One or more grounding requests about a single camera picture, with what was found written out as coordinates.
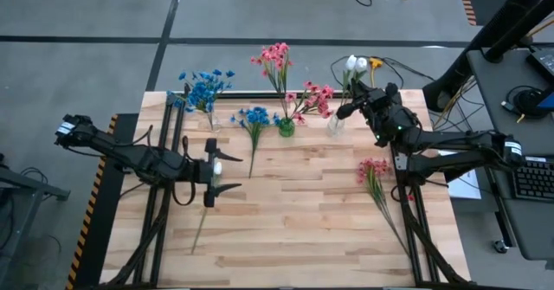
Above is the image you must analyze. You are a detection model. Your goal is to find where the tall clear glass vase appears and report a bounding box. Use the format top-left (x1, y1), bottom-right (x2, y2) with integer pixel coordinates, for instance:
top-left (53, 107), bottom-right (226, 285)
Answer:
top-left (203, 107), bottom-right (222, 134)

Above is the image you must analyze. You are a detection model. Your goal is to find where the pink artificial flower bunch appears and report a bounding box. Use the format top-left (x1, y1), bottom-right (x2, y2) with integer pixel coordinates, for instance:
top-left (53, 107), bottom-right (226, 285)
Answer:
top-left (249, 42), bottom-right (295, 125)
top-left (283, 80), bottom-right (335, 126)
top-left (356, 157), bottom-right (411, 256)

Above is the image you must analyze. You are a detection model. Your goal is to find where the black aluminium table frame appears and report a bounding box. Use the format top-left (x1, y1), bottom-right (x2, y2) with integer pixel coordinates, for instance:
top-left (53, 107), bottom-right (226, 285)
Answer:
top-left (100, 91), bottom-right (475, 290)

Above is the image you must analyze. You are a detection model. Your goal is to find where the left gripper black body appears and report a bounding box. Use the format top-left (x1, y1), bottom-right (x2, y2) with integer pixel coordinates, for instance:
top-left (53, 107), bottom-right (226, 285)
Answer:
top-left (188, 138), bottom-right (217, 208)

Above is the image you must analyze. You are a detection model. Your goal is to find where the dark laptop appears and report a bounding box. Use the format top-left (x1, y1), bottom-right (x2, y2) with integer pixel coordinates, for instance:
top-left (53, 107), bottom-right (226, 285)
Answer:
top-left (525, 47), bottom-right (554, 83)

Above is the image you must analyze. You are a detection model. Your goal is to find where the white paper sheet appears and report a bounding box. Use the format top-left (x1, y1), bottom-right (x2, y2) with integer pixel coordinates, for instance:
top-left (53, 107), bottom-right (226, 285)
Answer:
top-left (448, 168), bottom-right (482, 201)

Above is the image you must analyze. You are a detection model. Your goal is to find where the ribbed clear glass vase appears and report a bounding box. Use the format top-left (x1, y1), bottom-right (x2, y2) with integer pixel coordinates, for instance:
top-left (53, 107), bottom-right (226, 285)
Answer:
top-left (326, 113), bottom-right (346, 138)

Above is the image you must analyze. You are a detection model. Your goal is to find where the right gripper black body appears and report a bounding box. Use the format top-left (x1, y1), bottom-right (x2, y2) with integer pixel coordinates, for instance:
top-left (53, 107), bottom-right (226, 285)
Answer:
top-left (374, 82), bottom-right (419, 147)

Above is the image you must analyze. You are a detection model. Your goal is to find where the green glass vase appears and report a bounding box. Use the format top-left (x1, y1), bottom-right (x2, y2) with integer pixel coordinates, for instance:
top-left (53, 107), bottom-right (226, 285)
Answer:
top-left (277, 116), bottom-right (296, 139)

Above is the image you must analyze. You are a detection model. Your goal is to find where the yellow power splitter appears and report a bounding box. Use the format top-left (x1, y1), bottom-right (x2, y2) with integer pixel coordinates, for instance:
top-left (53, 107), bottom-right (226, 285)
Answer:
top-left (368, 55), bottom-right (385, 91)

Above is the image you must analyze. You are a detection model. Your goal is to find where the black keyboard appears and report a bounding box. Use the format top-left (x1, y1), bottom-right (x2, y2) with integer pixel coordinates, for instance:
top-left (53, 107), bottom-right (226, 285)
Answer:
top-left (509, 156), bottom-right (554, 203)

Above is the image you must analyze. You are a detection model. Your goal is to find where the orange black hazard strip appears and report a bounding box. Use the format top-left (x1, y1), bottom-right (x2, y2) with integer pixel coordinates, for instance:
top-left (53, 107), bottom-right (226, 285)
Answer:
top-left (455, 0), bottom-right (478, 26)

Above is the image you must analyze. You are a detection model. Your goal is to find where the grey desk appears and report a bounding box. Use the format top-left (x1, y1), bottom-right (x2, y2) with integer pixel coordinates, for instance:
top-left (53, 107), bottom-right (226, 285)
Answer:
top-left (466, 47), bottom-right (554, 261)

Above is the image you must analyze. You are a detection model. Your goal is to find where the black tower fan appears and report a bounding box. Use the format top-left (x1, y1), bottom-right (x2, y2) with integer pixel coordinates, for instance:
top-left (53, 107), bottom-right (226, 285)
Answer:
top-left (422, 0), bottom-right (554, 113)

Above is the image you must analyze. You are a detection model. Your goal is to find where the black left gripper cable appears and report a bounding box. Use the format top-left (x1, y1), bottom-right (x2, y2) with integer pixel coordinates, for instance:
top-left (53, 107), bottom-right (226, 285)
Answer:
top-left (171, 136), bottom-right (196, 207)

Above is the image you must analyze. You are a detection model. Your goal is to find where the yellow black hazard strip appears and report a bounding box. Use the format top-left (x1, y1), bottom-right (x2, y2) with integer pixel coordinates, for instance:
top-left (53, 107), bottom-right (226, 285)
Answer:
top-left (65, 113), bottom-right (119, 290)

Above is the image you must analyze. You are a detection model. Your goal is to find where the black slanted stand leg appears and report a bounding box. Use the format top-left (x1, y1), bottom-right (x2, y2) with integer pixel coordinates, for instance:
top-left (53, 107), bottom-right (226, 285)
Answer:
top-left (443, 162), bottom-right (514, 184)

